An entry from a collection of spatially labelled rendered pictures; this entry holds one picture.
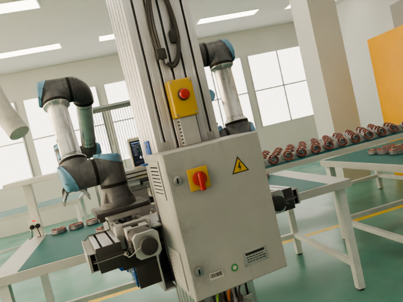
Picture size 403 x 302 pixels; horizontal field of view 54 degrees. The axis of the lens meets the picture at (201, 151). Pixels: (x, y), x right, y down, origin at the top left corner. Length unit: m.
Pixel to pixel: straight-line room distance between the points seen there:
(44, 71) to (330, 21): 5.85
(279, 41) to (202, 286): 9.06
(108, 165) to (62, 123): 0.28
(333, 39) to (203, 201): 5.31
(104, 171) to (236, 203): 0.64
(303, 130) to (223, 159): 8.79
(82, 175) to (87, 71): 7.50
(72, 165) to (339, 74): 5.10
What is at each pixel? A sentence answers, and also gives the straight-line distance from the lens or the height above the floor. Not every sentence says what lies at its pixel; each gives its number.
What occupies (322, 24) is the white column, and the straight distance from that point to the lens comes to 6.32.
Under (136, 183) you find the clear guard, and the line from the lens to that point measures 2.41.
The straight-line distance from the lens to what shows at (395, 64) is 5.70.
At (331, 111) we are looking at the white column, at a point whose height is 1.09.
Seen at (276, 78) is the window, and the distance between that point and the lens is 9.84.
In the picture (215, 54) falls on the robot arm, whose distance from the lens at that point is 1.92.
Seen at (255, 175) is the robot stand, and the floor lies 1.09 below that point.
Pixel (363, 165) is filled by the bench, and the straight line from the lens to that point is 3.20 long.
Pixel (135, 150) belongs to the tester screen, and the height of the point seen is 1.24.
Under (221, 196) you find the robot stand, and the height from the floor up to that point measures 1.05.
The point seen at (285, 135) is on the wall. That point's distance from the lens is 9.81.
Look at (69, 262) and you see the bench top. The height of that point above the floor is 0.72.
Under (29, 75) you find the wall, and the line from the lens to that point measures 9.23.
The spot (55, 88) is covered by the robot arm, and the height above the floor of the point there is 1.59.
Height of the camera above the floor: 1.28
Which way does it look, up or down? 3 degrees down
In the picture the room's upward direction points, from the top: 13 degrees counter-clockwise
